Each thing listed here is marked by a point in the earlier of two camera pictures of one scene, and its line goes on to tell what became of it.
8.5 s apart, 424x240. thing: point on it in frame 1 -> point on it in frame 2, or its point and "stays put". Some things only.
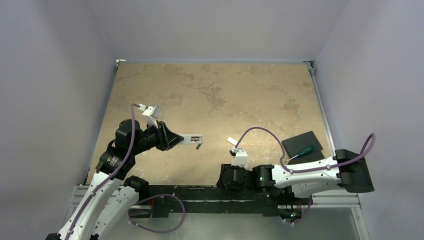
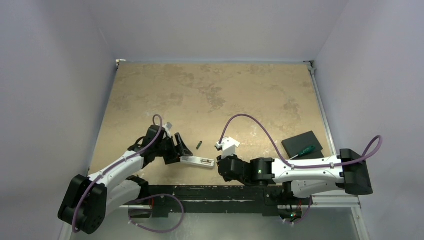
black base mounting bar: x=165 y=199 stays put
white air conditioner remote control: x=192 y=139 -> x=200 y=161
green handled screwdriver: x=303 y=152 stays put
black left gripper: x=172 y=138 -> x=174 y=156
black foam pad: x=295 y=145 stays put
